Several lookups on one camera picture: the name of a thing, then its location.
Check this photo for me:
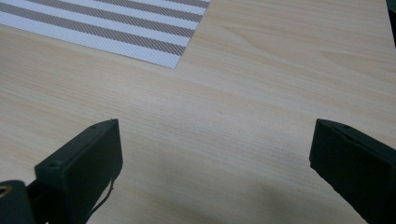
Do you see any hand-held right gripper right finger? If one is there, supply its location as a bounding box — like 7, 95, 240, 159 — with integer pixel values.
308, 118, 396, 224

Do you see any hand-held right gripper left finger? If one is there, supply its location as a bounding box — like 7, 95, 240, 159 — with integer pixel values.
26, 118, 124, 224

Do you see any striped woven placemat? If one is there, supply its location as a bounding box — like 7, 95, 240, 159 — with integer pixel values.
0, 0, 212, 70

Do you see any thin black cable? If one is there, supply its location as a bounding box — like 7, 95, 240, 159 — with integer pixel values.
88, 177, 115, 220

